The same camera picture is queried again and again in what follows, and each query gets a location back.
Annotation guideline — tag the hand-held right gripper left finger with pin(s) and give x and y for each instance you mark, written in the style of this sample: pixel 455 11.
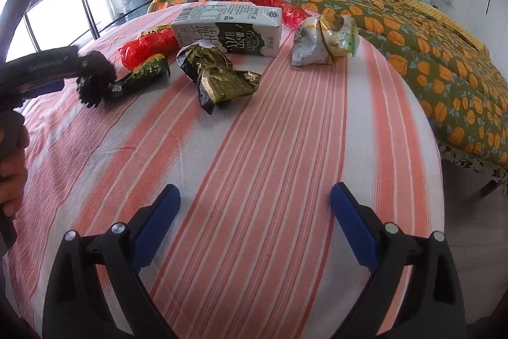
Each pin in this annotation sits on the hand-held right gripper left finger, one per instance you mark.
pixel 154 227

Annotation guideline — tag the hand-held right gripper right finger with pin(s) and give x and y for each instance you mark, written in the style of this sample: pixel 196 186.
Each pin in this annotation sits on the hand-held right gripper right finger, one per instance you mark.
pixel 355 227

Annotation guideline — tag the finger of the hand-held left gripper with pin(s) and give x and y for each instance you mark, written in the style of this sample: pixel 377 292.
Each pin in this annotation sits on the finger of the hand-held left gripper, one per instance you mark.
pixel 39 88
pixel 39 65

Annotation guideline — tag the black netted foam sleeve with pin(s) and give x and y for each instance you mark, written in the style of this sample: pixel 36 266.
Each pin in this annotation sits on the black netted foam sleeve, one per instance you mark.
pixel 95 79

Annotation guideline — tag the dark green snack wrapper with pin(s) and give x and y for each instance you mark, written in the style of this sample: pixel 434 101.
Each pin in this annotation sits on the dark green snack wrapper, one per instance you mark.
pixel 145 73

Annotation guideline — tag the gold black wrapper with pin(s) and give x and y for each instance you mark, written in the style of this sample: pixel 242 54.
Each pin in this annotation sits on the gold black wrapper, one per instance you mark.
pixel 218 77

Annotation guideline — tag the white milk carton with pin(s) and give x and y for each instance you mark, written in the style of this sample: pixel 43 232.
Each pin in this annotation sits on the white milk carton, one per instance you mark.
pixel 226 27

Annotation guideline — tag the green white snack bag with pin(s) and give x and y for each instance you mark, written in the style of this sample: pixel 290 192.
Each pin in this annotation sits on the green white snack bag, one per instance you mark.
pixel 323 39

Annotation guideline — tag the person's left hand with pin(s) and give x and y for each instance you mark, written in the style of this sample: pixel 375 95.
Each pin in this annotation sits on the person's left hand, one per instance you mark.
pixel 14 180

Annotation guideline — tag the orange striped tablecloth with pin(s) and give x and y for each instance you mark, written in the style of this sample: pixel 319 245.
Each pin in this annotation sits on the orange striped tablecloth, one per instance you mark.
pixel 258 148

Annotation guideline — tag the orange flower quilt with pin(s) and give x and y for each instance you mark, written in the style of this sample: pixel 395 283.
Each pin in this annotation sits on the orange flower quilt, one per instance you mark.
pixel 436 65

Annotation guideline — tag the long red wrapper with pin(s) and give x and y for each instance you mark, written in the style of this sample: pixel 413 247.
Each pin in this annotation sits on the long red wrapper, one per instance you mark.
pixel 283 11

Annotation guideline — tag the white wardrobe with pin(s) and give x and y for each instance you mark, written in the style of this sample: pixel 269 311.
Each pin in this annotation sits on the white wardrobe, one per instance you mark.
pixel 494 21

